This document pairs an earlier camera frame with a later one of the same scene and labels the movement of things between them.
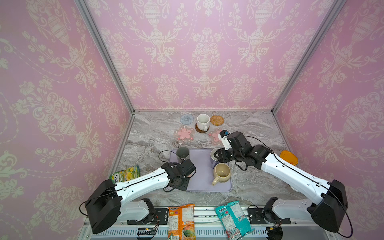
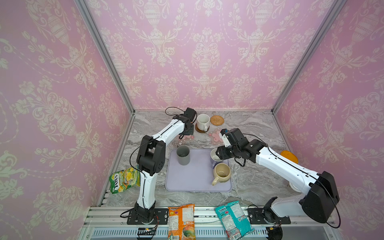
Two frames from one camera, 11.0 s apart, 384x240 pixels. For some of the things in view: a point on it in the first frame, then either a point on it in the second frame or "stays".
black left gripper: (185, 187) to (191, 131)
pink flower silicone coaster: (214, 137) stays
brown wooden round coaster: (199, 130) stays
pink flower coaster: (184, 134) stays
